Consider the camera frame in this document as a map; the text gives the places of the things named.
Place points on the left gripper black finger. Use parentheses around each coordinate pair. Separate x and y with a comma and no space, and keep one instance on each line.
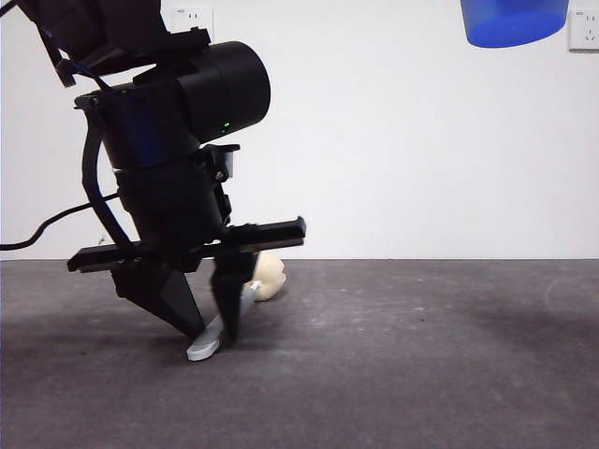
(168,299)
(231,290)

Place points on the blue ribbed plastic cup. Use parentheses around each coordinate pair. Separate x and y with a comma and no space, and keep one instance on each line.
(515,23)

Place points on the pale grey left camera box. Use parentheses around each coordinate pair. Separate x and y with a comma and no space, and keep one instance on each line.
(228,163)

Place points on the white wall socket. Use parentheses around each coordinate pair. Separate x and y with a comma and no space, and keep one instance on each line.
(196,18)
(587,33)

